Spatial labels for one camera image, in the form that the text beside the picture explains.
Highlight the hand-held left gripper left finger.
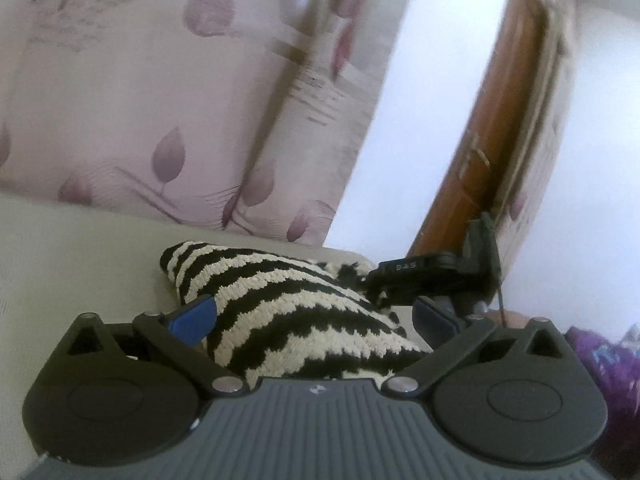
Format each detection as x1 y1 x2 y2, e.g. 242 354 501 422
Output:
67 294 248 396

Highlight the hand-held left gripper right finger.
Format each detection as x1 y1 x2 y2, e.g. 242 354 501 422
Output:
382 295 568 396

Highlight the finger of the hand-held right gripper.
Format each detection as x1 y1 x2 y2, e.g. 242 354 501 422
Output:
361 270 416 307

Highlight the black and white striped knit garment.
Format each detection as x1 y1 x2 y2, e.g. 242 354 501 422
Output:
160 241 431 391

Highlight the brown wooden door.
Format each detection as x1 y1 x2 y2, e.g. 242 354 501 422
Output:
407 0 551 261

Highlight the purple printed clothing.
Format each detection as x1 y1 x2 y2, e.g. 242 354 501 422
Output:
564 324 640 463

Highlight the pink leaf print curtain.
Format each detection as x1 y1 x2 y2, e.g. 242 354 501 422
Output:
0 0 426 248

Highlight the metal door handle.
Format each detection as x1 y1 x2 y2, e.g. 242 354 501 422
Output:
459 131 492 177

